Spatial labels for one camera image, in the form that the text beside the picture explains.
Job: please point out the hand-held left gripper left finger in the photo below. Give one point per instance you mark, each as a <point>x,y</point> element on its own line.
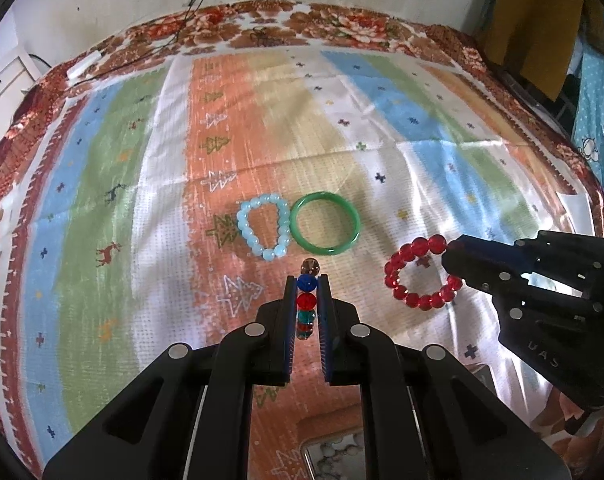
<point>287,330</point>

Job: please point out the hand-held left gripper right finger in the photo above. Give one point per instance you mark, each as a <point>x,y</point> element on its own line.
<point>324,330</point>

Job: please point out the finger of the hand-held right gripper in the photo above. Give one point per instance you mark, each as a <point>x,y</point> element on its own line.
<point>482,277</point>
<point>497,255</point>

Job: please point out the silver metal tin box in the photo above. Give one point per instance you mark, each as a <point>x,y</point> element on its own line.
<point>312,460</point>

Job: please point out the green jade bangle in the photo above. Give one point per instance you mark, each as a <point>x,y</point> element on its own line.
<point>297,232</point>

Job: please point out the teal dotted cloth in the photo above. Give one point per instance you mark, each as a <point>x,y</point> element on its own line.
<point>597,90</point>

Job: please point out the striped printed cloth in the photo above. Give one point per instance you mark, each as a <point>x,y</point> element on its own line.
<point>157,185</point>

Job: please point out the yellow hanging cloth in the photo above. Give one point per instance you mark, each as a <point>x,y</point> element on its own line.
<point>532,10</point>

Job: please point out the floral blanket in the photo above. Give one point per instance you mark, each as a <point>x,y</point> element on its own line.
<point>332,20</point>

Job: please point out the white wooden headboard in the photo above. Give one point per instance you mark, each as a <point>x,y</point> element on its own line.
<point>2,85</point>

